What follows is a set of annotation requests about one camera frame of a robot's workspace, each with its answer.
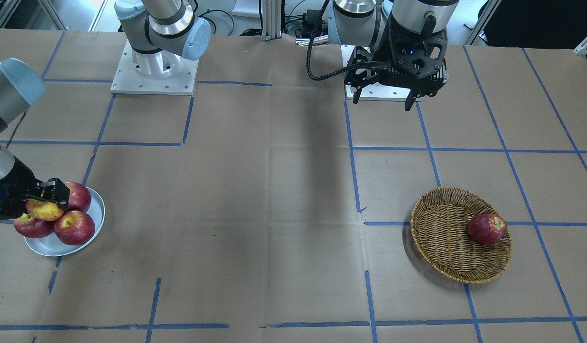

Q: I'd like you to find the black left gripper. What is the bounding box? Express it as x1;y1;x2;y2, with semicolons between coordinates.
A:
345;11;447;111

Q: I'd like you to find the black braided cable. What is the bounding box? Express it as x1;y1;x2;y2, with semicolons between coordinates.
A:
306;0;365;81

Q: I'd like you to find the red apple on plate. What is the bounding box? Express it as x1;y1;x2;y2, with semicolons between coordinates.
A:
54;211;95;245
13;213;54;239
64;182;91;212

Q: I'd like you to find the round wicker basket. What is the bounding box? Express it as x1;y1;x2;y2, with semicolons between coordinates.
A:
410;186;513;284

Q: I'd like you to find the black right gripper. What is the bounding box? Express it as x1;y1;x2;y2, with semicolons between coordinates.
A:
0;155;71;220

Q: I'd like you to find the dark red apple in basket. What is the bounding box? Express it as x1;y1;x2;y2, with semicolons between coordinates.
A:
467;213;507;247

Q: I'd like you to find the aluminium frame post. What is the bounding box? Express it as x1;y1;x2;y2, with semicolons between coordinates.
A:
258;0;285;42

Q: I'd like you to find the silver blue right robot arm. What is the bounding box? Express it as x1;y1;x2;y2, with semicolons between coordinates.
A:
0;57;70;220

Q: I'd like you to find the yellow-red apple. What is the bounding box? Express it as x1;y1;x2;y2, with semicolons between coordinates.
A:
25;199;65;222

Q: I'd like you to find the white round plate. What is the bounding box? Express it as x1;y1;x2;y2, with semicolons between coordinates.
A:
25;187;105;257

